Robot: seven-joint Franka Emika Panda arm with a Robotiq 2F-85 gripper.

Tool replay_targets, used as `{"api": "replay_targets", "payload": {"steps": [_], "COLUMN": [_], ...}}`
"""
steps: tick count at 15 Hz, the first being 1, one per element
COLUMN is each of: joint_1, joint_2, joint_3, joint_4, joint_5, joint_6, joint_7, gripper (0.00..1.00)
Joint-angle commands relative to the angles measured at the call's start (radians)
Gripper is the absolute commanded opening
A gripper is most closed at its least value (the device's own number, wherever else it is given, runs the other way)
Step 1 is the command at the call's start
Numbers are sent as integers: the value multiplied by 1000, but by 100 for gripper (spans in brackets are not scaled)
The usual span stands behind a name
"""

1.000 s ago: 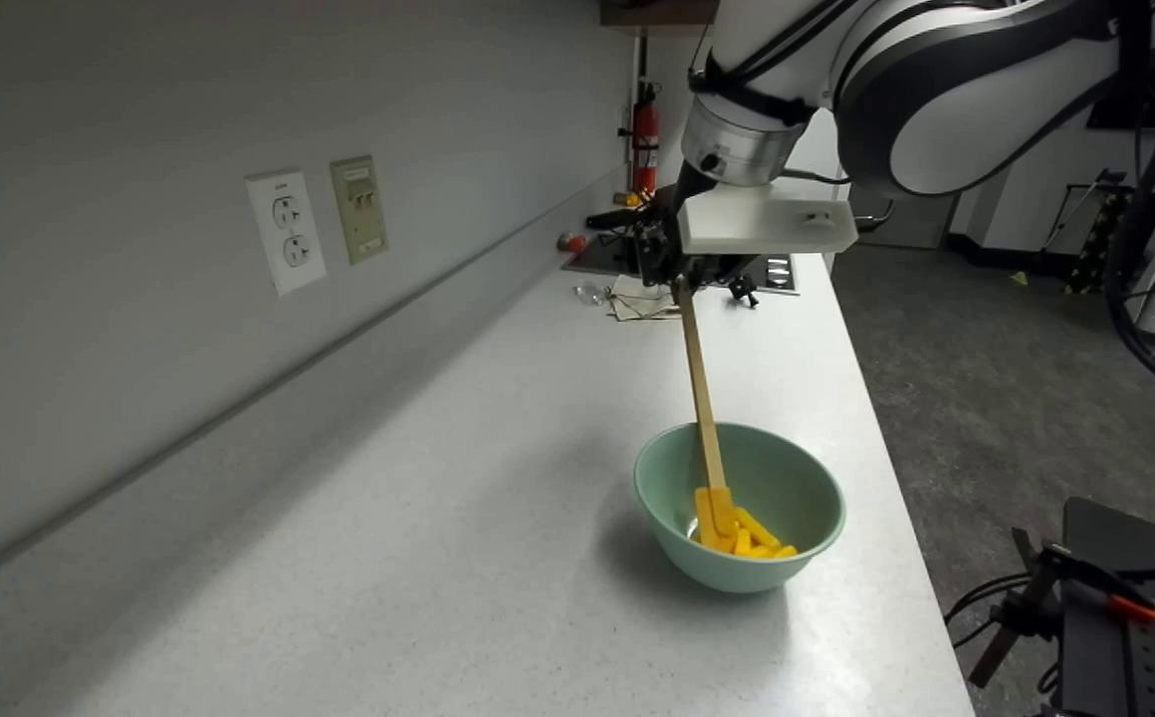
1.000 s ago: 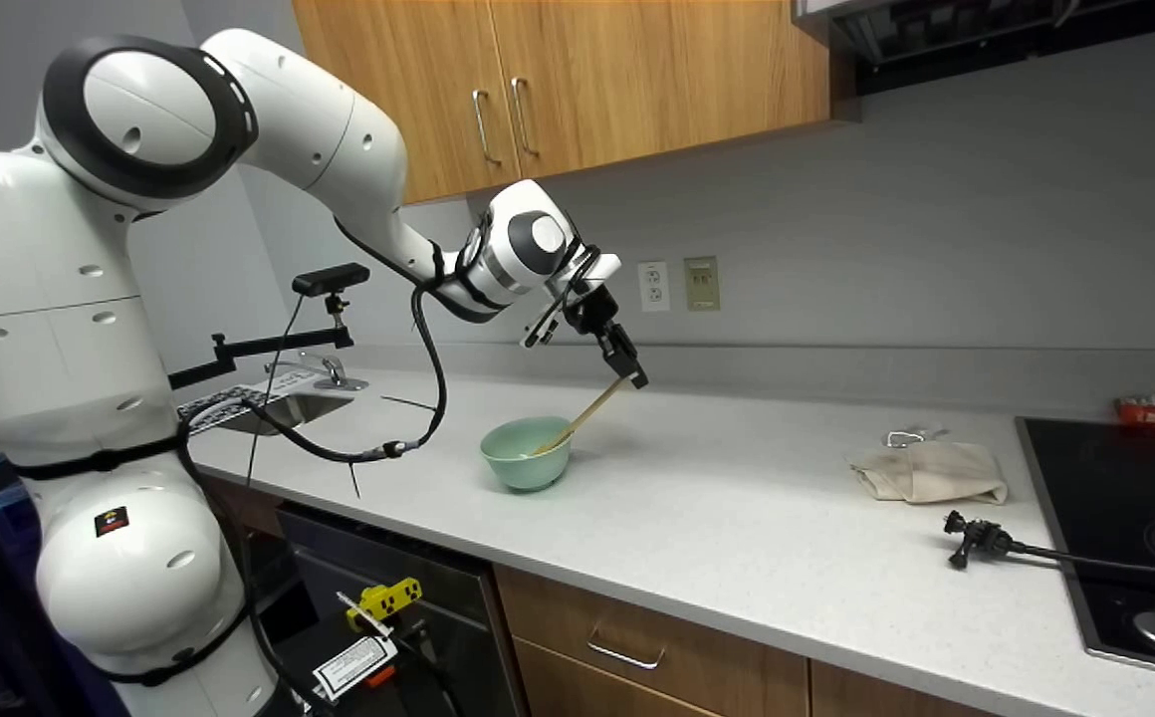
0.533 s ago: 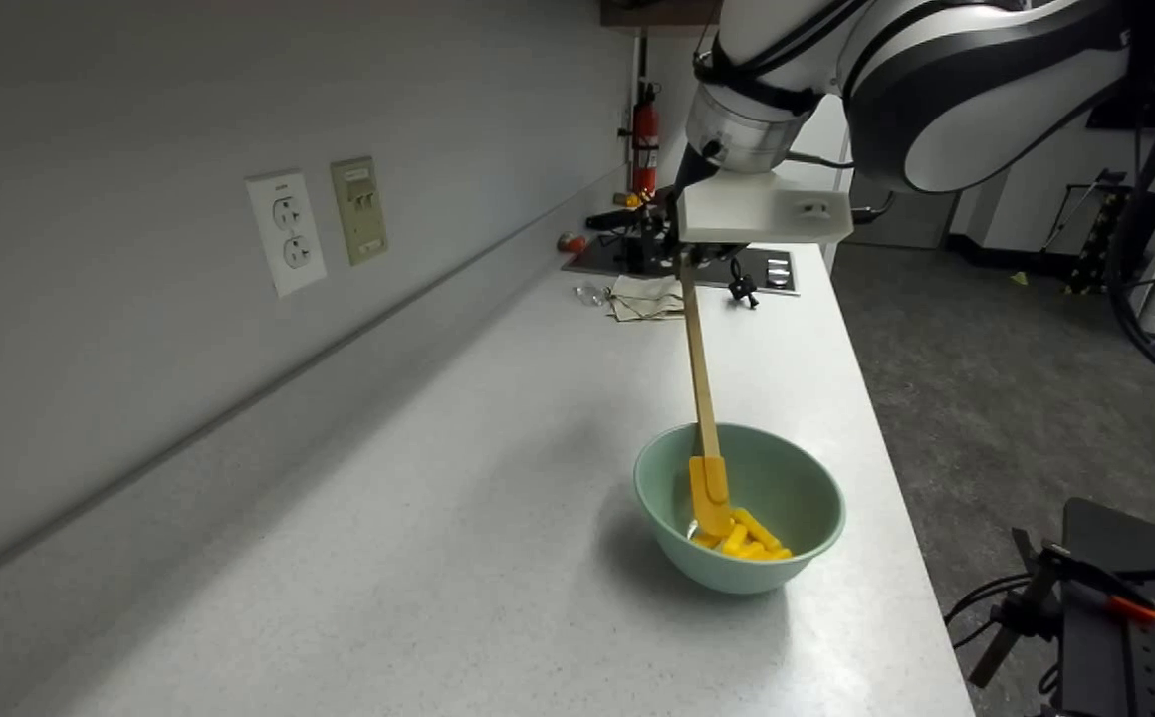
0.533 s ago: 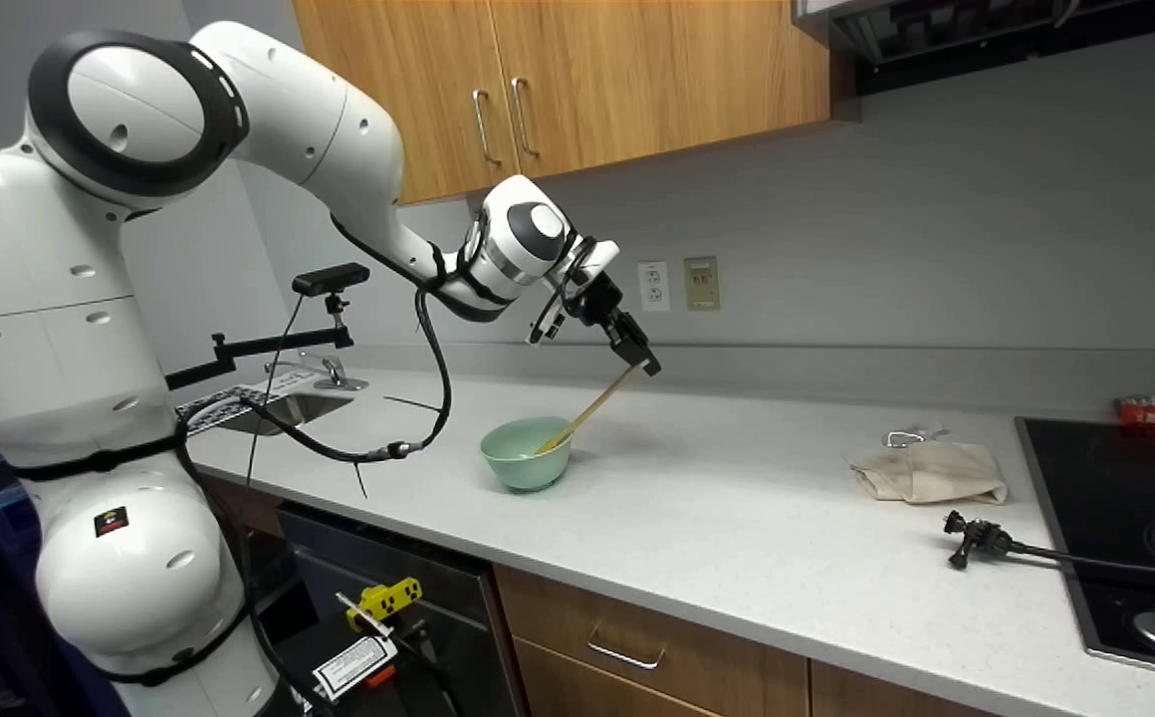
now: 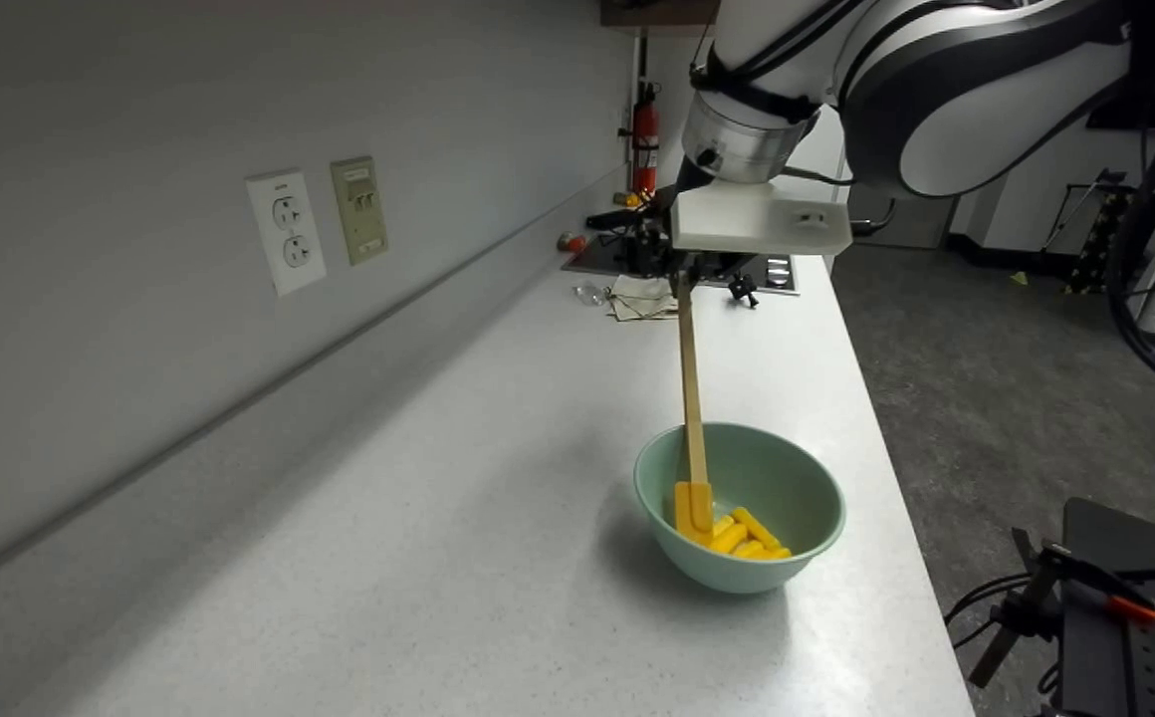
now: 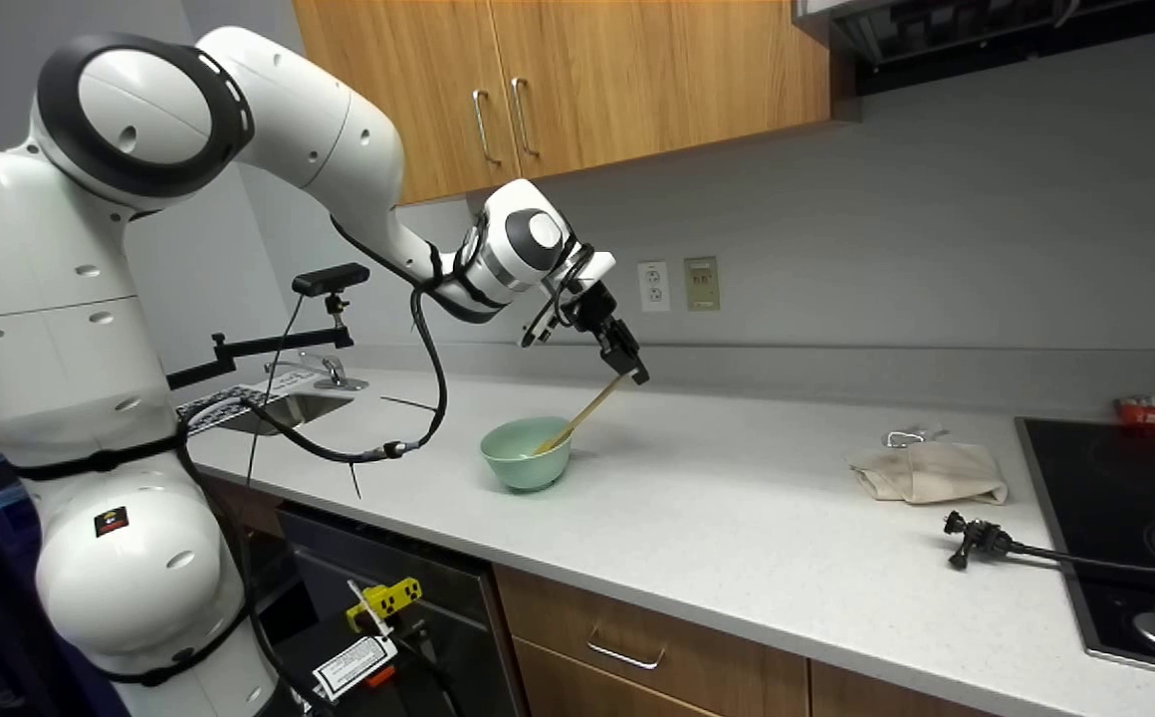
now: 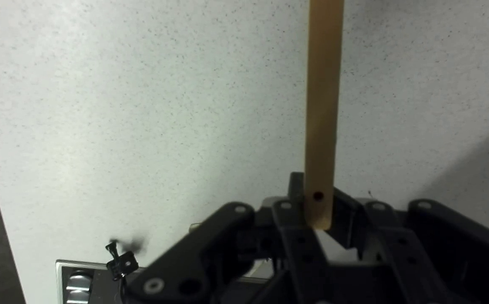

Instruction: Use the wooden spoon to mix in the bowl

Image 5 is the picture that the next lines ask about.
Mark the yellow food stick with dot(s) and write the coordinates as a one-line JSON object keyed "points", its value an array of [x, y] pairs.
{"points": [[763, 535], [727, 535]]}

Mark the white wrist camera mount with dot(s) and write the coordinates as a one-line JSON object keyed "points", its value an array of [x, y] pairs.
{"points": [[763, 220]]}

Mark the wooden spoon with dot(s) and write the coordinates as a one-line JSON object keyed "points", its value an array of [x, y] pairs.
{"points": [[689, 382]]}

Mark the black perforated table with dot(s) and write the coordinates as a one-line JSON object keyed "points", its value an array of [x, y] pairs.
{"points": [[1139, 610]]}

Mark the white wall power outlet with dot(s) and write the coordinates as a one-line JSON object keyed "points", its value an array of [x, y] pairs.
{"points": [[288, 233]]}

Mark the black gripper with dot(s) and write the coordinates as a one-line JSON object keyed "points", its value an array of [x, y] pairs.
{"points": [[657, 224]]}

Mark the grey door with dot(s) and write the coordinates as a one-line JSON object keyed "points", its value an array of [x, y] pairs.
{"points": [[902, 220]]}

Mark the wooden wall shelf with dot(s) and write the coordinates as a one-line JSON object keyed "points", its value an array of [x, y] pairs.
{"points": [[657, 9]]}

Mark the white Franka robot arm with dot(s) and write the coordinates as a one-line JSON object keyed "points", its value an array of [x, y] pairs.
{"points": [[978, 82]]}

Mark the clear plastic piece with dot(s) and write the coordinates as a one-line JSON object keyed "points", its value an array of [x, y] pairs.
{"points": [[589, 296]]}

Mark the beige cloth bag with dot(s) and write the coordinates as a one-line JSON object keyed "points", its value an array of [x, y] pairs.
{"points": [[636, 301]]}

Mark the small red object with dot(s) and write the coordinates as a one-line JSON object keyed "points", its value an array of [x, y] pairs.
{"points": [[573, 243]]}

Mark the small black clamp mount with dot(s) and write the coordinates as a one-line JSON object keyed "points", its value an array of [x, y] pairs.
{"points": [[743, 284]]}

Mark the beige wall switch plate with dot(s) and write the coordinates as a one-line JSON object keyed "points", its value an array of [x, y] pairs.
{"points": [[361, 208]]}

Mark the mint green bowl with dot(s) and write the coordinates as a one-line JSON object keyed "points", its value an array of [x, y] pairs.
{"points": [[776, 484]]}

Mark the red fire extinguisher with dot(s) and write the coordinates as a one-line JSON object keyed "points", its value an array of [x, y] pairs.
{"points": [[642, 134]]}

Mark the black tools pile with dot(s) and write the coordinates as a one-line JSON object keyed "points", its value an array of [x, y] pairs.
{"points": [[604, 256]]}

